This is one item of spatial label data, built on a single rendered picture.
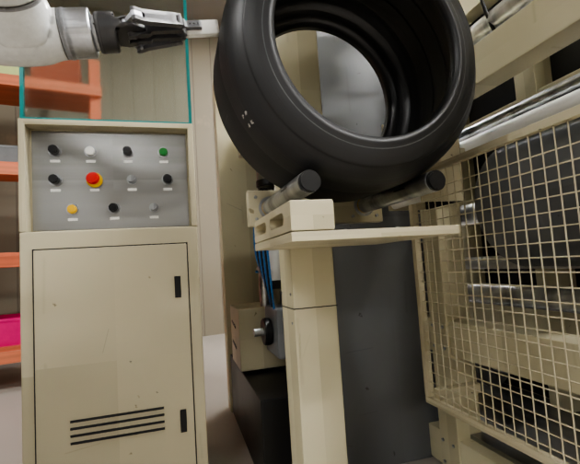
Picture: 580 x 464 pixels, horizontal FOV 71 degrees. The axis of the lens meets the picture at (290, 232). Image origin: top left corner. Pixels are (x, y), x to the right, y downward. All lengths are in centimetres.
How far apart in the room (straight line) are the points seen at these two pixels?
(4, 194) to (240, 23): 412
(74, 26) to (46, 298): 88
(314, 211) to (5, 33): 61
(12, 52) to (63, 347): 91
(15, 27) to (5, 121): 408
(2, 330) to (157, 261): 223
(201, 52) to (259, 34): 457
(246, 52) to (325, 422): 94
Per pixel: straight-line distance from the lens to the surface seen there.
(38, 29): 90
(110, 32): 91
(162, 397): 151
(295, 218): 75
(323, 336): 117
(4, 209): 476
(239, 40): 83
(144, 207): 152
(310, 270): 114
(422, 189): 92
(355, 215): 118
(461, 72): 99
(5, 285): 471
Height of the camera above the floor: 75
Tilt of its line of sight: 4 degrees up
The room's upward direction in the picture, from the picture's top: 4 degrees counter-clockwise
